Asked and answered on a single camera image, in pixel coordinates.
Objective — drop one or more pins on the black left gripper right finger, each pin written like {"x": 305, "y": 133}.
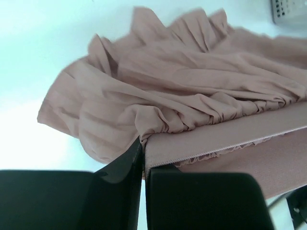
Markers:
{"x": 178, "y": 200}

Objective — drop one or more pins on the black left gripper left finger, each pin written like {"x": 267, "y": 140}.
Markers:
{"x": 107, "y": 199}

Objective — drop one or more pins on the pink pleated skirt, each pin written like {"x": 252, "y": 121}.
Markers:
{"x": 197, "y": 94}

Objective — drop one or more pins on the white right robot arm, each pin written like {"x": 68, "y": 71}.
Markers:
{"x": 289, "y": 211}

